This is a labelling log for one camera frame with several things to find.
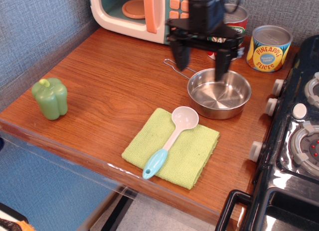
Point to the tomato sauce can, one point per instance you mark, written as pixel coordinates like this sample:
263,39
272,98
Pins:
237,20

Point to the small steel pot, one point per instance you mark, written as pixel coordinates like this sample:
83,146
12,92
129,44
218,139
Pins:
212,99

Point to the black toy stove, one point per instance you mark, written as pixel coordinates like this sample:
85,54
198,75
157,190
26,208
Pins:
286,182

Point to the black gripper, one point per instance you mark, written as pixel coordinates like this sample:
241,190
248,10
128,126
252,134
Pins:
205,20

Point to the green toy bell pepper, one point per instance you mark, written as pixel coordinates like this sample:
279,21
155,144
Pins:
51,97

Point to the white stove knob top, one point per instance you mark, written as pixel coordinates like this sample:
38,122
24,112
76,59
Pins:
277,87

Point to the teal toy microwave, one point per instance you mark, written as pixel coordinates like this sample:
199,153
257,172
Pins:
142,19

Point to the white stove knob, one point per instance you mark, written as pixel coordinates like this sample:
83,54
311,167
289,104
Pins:
277,87
255,150
270,106

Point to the green folded cloth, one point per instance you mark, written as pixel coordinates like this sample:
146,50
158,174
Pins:
187,157

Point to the pineapple slices can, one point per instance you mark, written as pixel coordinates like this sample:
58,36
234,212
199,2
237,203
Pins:
268,48

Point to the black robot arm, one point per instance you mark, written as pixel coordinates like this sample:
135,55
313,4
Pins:
204,29

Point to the orange and black object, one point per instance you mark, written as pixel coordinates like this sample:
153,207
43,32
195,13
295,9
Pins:
11,220

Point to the white stove knob middle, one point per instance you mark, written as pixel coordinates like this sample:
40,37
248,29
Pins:
270,106

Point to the white and teal spoon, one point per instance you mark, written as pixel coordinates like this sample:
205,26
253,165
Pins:
184,118

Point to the white stove knob bottom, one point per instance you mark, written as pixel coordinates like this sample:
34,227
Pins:
255,150

